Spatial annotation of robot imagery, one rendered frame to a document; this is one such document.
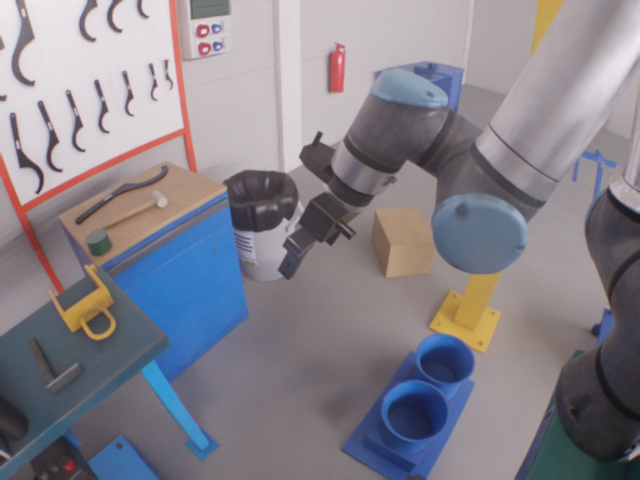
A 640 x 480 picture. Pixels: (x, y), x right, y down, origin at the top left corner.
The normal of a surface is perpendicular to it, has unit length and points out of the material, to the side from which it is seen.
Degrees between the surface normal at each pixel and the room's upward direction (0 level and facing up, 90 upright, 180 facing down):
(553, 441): 0
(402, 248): 90
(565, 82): 81
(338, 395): 0
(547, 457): 0
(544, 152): 88
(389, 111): 84
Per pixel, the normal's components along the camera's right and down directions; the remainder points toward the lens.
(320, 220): -0.55, 0.41
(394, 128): -0.31, 0.61
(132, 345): 0.00, -0.79
